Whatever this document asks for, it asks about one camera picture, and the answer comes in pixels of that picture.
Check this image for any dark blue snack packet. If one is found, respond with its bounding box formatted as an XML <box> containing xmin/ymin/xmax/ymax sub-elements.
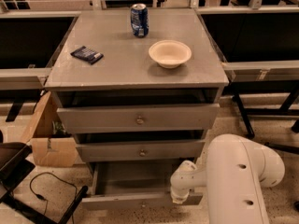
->
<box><xmin>71</xmin><ymin>46</ymin><xmax>104</xmax><ymax>64</ymax></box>

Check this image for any grey desk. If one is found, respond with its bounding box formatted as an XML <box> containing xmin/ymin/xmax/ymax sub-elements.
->
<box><xmin>0</xmin><ymin>11</ymin><xmax>79</xmax><ymax>122</ymax></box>
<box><xmin>197</xmin><ymin>7</ymin><xmax>299</xmax><ymax>138</ymax></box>

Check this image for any left grey desk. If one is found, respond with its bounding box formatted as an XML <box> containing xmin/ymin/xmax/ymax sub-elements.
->
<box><xmin>0</xmin><ymin>11</ymin><xmax>79</xmax><ymax>122</ymax></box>

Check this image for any grey middle drawer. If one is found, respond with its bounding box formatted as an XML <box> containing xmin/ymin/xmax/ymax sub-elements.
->
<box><xmin>77</xmin><ymin>140</ymin><xmax>205</xmax><ymax>162</ymax></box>

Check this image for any right grey desk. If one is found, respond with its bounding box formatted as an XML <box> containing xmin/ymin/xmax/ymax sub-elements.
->
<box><xmin>197</xmin><ymin>7</ymin><xmax>299</xmax><ymax>138</ymax></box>

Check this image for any blue soda can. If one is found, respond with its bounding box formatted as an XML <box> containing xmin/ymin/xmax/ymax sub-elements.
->
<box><xmin>131</xmin><ymin>3</ymin><xmax>149</xmax><ymax>38</ymax></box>

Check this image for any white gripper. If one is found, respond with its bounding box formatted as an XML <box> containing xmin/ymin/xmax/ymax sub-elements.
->
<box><xmin>170</xmin><ymin>161</ymin><xmax>206</xmax><ymax>204</ymax></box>

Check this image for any black cable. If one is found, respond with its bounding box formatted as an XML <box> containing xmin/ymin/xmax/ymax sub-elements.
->
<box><xmin>28</xmin><ymin>171</ymin><xmax>78</xmax><ymax>224</ymax></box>

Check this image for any white paper bowl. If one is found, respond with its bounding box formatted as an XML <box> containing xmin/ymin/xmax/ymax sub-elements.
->
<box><xmin>149</xmin><ymin>40</ymin><xmax>192</xmax><ymax>69</ymax></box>

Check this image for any grey drawer cabinet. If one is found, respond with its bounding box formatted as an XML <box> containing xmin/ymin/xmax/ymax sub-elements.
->
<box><xmin>44</xmin><ymin>8</ymin><xmax>229</xmax><ymax>183</ymax></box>

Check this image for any brown cardboard box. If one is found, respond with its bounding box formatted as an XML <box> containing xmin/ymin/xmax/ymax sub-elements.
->
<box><xmin>21</xmin><ymin>92</ymin><xmax>78</xmax><ymax>167</ymax></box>

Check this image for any black office chair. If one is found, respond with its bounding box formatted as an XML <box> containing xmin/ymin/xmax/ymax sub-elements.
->
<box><xmin>0</xmin><ymin>131</ymin><xmax>88</xmax><ymax>224</ymax></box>

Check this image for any grey top drawer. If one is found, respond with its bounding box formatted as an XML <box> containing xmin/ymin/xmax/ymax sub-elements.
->
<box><xmin>57</xmin><ymin>104</ymin><xmax>220</xmax><ymax>133</ymax></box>

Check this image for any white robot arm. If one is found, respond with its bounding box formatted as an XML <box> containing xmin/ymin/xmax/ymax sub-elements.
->
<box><xmin>170</xmin><ymin>134</ymin><xmax>285</xmax><ymax>224</ymax></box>

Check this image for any grey bottom drawer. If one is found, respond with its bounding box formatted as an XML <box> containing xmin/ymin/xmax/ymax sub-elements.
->
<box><xmin>80</xmin><ymin>161</ymin><xmax>204</xmax><ymax>211</ymax></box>

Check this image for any grey drawer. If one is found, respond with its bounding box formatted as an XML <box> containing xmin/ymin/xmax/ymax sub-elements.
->
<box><xmin>77</xmin><ymin>140</ymin><xmax>205</xmax><ymax>162</ymax></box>
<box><xmin>57</xmin><ymin>104</ymin><xmax>220</xmax><ymax>133</ymax></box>
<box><xmin>80</xmin><ymin>161</ymin><xmax>204</xmax><ymax>211</ymax></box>

